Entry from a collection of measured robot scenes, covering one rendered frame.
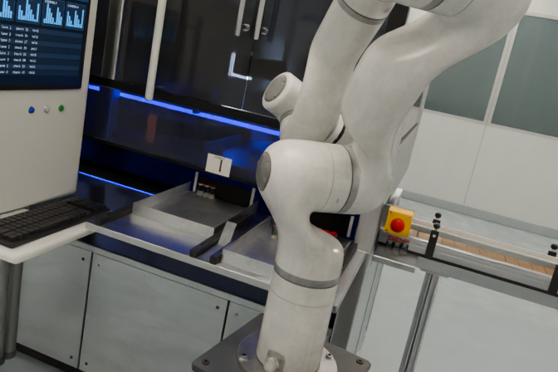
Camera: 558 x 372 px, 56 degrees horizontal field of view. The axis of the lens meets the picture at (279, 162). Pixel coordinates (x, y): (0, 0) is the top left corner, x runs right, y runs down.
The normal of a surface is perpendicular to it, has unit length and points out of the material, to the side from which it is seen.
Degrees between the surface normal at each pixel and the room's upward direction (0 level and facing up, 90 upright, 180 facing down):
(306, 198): 95
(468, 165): 90
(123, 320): 90
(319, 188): 92
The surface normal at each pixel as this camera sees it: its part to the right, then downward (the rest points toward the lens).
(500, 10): 0.12, 0.78
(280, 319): -0.51, 0.09
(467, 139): -0.32, 0.15
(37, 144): 0.93, 0.25
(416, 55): -0.19, -0.09
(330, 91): 0.25, 0.10
